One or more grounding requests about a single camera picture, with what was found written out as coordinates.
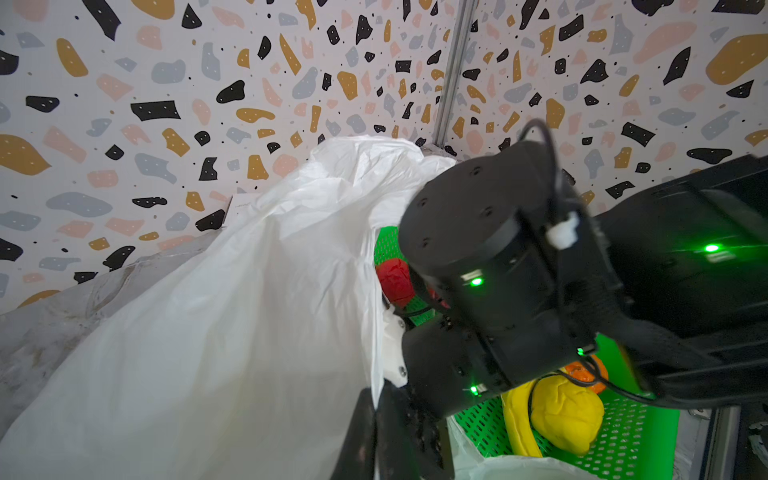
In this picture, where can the white plastic bag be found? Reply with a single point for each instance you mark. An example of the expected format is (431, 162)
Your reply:
(247, 361)

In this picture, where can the yellow banana toy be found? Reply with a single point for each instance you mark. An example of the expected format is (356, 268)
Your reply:
(517, 423)

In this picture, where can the green plastic basket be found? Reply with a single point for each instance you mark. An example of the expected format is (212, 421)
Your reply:
(509, 371)

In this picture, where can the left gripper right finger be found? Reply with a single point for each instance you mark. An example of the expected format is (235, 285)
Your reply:
(410, 443)

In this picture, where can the yellow lemon toy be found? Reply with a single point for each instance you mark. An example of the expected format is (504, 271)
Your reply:
(568, 416)

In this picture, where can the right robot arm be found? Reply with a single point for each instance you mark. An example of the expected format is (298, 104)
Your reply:
(675, 275)

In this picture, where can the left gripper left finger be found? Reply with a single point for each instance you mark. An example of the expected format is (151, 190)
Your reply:
(356, 460)

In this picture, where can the orange fruit toy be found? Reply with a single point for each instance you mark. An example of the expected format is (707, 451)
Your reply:
(591, 372)

